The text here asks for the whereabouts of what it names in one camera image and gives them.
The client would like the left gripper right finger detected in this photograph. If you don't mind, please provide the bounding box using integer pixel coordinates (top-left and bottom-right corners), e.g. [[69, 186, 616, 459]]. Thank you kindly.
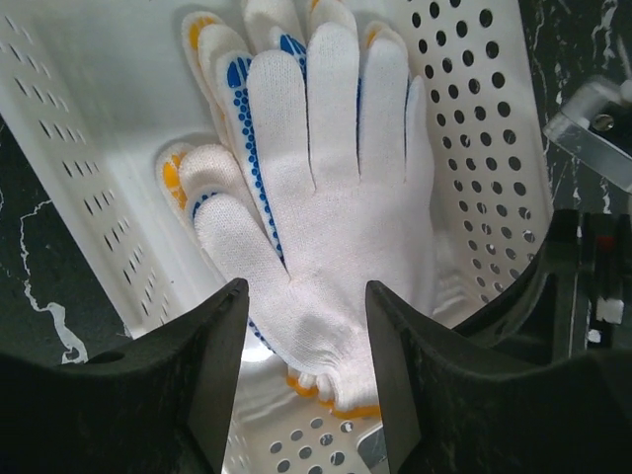
[[366, 281, 631, 473]]

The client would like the yellow dotted work glove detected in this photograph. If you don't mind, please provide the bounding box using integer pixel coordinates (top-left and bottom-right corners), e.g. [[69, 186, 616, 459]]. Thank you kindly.
[[153, 0, 411, 218]]

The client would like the blue dotted work glove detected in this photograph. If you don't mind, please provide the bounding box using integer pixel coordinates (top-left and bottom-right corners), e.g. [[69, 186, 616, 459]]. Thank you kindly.
[[180, 40, 304, 362]]

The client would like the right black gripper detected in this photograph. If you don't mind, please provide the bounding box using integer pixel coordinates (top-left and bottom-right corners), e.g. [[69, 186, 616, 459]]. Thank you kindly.
[[455, 209, 631, 363]]

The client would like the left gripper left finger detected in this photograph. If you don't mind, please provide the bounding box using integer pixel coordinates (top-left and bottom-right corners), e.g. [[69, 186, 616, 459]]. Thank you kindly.
[[1, 278, 249, 473]]

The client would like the white plastic storage basket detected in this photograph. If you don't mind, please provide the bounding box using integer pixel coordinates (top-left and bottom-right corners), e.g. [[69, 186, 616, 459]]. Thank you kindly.
[[0, 0, 554, 474]]

